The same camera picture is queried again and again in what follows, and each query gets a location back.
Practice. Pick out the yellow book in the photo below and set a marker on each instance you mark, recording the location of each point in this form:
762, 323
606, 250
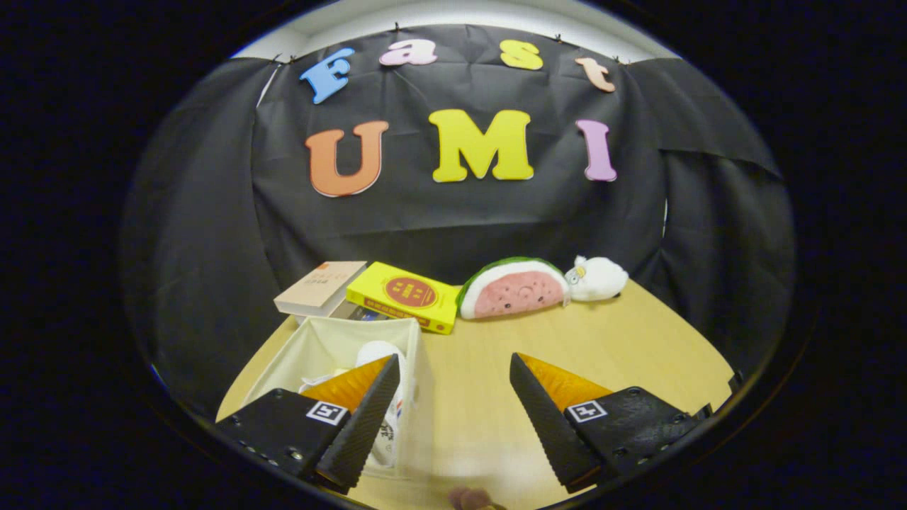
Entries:
379, 290

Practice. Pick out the white plush toy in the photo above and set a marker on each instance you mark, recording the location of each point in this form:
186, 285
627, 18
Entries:
602, 278

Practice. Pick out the blue book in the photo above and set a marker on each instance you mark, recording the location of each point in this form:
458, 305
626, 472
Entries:
358, 313

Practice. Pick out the cream cover book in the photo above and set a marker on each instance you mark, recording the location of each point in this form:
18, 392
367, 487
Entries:
319, 287

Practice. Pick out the watermelon slice plush toy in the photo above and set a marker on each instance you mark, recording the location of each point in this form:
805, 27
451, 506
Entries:
517, 294

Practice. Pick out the beige fabric storage box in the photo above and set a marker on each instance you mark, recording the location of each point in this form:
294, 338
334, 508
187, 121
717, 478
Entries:
319, 343

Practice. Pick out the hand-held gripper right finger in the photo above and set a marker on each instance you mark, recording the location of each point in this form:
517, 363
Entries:
549, 425

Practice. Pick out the black backdrop cloth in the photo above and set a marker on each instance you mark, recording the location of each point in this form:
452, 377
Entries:
425, 219

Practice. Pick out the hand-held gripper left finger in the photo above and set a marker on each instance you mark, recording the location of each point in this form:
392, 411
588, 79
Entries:
358, 432

